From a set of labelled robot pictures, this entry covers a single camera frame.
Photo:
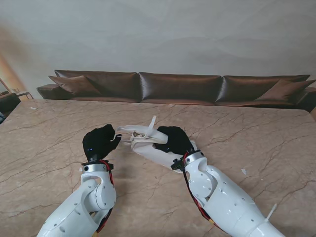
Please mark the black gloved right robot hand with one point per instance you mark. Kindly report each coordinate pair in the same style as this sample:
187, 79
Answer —
176, 142

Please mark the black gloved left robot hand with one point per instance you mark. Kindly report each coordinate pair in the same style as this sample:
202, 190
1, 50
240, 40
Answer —
98, 145

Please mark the cream white cosmetics bag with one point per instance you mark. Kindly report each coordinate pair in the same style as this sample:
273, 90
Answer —
153, 148

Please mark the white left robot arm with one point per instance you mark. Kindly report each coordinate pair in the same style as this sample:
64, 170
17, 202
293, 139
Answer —
84, 202

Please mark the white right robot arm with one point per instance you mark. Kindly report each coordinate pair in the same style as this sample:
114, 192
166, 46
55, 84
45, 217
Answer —
222, 197

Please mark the brown leather sofa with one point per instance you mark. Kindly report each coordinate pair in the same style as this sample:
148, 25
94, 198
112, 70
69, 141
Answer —
177, 86

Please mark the brown sofa pillow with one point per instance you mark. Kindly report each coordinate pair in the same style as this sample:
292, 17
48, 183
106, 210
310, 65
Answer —
76, 85
284, 90

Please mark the light wooden side table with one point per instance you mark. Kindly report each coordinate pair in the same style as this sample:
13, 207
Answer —
24, 93

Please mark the dark armchair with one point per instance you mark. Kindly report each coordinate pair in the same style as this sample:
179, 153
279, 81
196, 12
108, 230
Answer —
8, 102

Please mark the white zip tie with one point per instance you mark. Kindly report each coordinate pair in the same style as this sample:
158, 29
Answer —
271, 212

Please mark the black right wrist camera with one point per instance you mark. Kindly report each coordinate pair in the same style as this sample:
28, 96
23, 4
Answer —
176, 165

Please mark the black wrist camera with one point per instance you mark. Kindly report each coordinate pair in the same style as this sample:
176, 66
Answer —
176, 165
110, 167

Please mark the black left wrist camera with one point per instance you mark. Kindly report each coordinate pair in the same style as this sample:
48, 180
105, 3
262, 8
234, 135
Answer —
110, 167

